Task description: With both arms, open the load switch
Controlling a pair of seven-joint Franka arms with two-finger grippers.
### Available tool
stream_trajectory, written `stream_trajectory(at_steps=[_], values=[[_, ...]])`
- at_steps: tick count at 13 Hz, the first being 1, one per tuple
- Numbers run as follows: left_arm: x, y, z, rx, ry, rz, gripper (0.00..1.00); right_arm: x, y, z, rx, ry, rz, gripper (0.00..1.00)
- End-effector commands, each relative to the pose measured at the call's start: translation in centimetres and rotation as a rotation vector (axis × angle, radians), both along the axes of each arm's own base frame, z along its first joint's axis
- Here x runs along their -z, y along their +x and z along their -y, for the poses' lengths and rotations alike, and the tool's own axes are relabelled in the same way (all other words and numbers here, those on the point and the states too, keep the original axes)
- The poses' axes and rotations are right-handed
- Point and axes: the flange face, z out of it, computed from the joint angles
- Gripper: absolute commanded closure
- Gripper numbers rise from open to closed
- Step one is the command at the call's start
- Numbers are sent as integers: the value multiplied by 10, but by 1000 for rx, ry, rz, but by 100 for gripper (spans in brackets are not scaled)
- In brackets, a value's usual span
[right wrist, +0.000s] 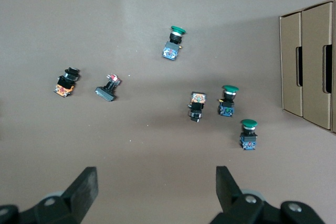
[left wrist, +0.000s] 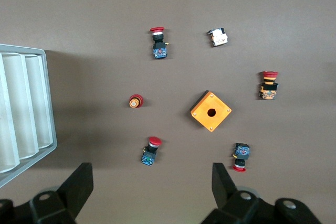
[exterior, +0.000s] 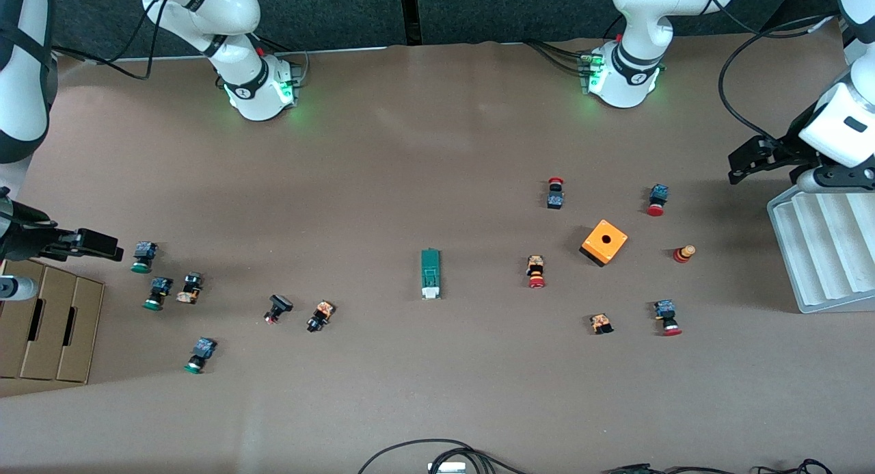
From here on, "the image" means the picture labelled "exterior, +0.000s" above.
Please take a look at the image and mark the green terminal block module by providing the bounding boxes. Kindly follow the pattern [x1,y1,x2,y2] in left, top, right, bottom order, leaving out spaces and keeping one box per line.
[420,248,442,300]

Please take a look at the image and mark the green push button blue block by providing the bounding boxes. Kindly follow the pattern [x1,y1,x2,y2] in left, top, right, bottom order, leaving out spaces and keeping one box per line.
[131,241,158,274]
[184,337,217,375]
[143,277,173,311]

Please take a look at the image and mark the brown cardboard divider box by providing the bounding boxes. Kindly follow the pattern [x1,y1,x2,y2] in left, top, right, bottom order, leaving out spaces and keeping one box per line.
[0,259,105,384]

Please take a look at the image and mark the grey ribbed plastic tray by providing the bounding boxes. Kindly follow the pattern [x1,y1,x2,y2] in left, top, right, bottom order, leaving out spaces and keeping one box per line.
[767,187,875,314]

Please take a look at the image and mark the black square button red base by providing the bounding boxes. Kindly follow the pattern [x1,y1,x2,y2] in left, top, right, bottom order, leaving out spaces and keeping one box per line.
[264,294,294,325]

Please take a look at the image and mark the brown paper table cover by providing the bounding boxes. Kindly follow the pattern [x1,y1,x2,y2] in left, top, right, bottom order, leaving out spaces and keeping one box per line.
[0,19,875,474]

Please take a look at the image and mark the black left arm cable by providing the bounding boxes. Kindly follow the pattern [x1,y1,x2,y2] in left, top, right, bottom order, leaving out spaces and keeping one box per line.
[718,12,848,143]

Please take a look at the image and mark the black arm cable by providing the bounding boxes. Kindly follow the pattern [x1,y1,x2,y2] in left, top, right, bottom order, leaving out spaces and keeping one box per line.
[51,0,166,81]
[718,12,848,143]

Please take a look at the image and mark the orange button enclosure box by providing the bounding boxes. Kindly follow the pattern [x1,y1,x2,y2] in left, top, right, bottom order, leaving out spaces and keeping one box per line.
[580,219,628,267]

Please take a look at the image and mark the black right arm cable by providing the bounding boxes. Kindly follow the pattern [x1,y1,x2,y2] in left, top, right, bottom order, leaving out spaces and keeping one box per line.
[51,0,166,81]

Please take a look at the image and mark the black base cables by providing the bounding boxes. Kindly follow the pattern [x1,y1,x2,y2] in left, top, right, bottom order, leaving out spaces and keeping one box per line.
[258,35,310,86]
[525,40,590,78]

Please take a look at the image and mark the black thin cable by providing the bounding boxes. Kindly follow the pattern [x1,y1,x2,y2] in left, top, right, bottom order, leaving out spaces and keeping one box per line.
[752,458,835,474]

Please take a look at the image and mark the black plug with cable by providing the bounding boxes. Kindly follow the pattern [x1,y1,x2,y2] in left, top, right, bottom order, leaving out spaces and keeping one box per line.
[602,462,753,474]

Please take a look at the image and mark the black looping cable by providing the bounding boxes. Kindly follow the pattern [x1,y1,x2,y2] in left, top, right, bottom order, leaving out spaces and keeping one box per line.
[357,438,527,474]

